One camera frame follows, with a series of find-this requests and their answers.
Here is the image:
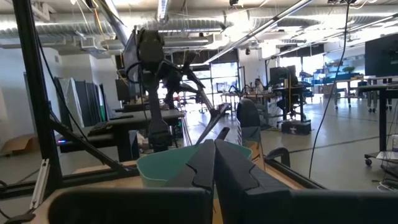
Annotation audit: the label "black keyboard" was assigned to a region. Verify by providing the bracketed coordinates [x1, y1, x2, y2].
[88, 121, 113, 136]

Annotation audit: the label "black computer monitor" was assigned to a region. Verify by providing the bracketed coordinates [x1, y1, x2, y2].
[269, 65, 298, 86]

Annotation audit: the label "black standing desk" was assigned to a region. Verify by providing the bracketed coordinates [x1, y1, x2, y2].
[272, 84, 312, 124]

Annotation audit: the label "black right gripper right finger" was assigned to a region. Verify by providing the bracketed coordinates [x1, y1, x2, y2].
[214, 139, 293, 224]

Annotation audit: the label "person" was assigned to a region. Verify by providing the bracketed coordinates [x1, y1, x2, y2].
[254, 77, 266, 94]

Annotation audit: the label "large black wall screen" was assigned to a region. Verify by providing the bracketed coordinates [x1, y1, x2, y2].
[364, 33, 398, 77]

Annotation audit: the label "black rolling desk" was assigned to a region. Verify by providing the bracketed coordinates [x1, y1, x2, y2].
[357, 82, 398, 167]

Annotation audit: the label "silver aluminium bracket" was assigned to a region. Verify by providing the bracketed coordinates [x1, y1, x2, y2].
[29, 158, 51, 210]

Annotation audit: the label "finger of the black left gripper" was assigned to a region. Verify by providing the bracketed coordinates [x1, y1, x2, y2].
[177, 81, 203, 95]
[182, 67, 203, 82]

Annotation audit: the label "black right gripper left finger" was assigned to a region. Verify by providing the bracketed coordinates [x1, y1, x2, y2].
[167, 139, 216, 224]

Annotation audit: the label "green plastic bin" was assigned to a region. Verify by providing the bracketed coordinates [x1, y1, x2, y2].
[136, 143, 253, 200]

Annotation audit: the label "black desk with keyboard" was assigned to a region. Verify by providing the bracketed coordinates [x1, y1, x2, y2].
[58, 108, 185, 162]

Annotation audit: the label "black floor box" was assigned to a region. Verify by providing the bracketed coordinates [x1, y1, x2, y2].
[281, 119, 312, 136]

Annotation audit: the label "cardboard box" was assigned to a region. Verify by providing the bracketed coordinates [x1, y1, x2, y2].
[0, 133, 40, 156]

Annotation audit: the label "folded partition panels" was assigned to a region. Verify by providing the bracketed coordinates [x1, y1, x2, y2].
[54, 77, 108, 130]

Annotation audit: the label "hanging black cable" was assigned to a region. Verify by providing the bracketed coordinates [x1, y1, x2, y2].
[307, 0, 352, 180]

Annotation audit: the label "silver ceiling light rail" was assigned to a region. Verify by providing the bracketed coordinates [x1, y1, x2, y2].
[203, 0, 315, 65]

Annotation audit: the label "silver ventilation duct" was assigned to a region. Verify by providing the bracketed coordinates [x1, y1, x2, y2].
[0, 9, 237, 41]

